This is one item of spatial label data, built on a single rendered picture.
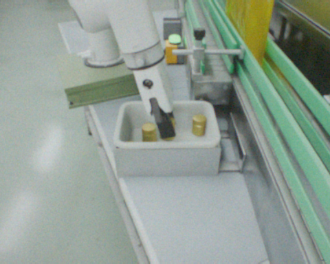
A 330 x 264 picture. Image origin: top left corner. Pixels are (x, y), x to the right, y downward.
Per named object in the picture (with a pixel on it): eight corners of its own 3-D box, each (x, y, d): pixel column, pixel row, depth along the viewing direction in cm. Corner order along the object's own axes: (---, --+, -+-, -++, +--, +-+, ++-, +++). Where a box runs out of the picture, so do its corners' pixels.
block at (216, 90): (230, 106, 75) (234, 82, 70) (193, 106, 75) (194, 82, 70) (227, 99, 78) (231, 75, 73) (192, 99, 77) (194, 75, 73)
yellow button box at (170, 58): (183, 64, 111) (184, 46, 107) (164, 64, 111) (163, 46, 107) (182, 57, 117) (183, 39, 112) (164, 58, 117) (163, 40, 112)
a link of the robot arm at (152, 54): (158, 49, 48) (163, 65, 50) (161, 33, 55) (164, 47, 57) (116, 60, 49) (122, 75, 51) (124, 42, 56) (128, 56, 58)
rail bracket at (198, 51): (240, 81, 71) (249, 30, 63) (172, 82, 70) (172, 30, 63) (238, 76, 73) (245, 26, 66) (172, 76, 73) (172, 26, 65)
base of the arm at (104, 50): (81, 71, 92) (69, 21, 83) (78, 58, 102) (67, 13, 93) (128, 62, 96) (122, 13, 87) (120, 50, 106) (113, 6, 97)
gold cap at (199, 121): (208, 130, 74) (210, 116, 71) (201, 137, 71) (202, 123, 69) (196, 126, 75) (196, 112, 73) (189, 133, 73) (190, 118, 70)
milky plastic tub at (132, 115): (218, 174, 63) (223, 144, 58) (115, 176, 63) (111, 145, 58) (208, 128, 77) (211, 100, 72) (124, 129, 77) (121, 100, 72)
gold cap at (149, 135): (141, 146, 69) (140, 130, 66) (142, 137, 72) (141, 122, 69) (157, 146, 69) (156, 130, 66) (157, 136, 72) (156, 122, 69)
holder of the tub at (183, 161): (242, 175, 64) (247, 148, 59) (117, 177, 63) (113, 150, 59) (228, 129, 78) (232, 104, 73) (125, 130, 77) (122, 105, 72)
